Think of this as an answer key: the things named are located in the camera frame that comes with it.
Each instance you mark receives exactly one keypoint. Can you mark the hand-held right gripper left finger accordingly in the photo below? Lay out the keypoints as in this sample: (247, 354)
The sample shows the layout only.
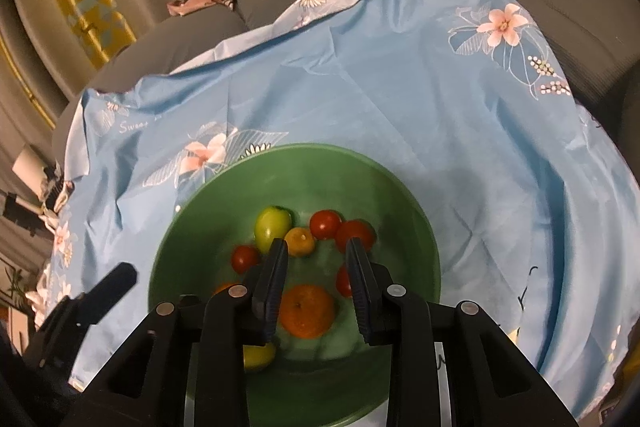
(275, 287)

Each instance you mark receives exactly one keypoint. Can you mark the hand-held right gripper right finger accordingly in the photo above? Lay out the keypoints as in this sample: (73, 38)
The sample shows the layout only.
(361, 302)

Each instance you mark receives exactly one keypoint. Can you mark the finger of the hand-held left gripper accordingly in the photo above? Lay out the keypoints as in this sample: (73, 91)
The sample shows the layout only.
(112, 289)

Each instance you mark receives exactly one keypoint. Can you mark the orange tangerine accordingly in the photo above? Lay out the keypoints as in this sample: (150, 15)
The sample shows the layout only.
(310, 312)
(227, 289)

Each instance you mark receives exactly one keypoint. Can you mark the green mango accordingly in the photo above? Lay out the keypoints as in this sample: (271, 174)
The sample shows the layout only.
(272, 227)

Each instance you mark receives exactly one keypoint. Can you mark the green bowl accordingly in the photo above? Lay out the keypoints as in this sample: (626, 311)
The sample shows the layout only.
(225, 207)

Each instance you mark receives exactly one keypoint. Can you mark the red cherry tomato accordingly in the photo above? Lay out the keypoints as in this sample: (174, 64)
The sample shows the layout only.
(343, 282)
(357, 234)
(245, 258)
(325, 224)

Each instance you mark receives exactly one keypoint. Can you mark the yellow cherry tomato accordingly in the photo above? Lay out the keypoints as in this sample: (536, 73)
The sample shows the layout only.
(299, 242)

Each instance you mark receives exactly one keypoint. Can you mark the yellow-green round fruit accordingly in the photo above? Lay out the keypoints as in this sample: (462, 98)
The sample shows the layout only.
(260, 356)

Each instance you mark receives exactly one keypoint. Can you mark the black device on stand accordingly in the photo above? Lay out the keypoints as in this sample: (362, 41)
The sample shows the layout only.
(17, 209)

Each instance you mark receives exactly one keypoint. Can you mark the white cylinder lamp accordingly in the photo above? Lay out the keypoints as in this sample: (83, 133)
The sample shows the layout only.
(29, 167)

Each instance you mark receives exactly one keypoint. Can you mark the blue floral cloth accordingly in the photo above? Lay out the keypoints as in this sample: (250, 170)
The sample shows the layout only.
(400, 107)

